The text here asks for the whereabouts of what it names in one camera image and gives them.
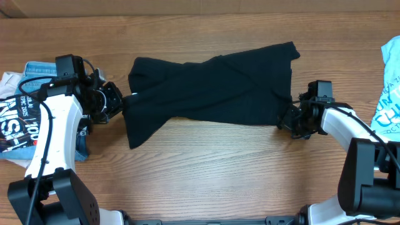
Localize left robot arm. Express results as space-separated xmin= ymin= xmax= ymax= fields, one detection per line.
xmin=7 ymin=54 xmax=130 ymax=225

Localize black t-shirt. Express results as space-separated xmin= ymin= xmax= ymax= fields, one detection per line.
xmin=122 ymin=42 xmax=301 ymax=149

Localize blue denim jeans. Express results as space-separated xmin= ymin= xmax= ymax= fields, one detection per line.
xmin=1 ymin=61 xmax=89 ymax=161

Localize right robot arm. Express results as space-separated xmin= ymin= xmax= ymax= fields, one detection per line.
xmin=277 ymin=80 xmax=399 ymax=224

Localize beige folded garment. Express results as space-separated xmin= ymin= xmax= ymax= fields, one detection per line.
xmin=1 ymin=72 xmax=36 ymax=168

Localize black printed sports jersey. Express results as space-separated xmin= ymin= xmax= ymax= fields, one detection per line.
xmin=1 ymin=94 xmax=83 ymax=160

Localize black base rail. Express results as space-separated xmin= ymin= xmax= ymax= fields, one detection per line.
xmin=102 ymin=206 xmax=313 ymax=225

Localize light blue printed t-shirt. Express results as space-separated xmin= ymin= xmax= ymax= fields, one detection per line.
xmin=371 ymin=36 xmax=399 ymax=142

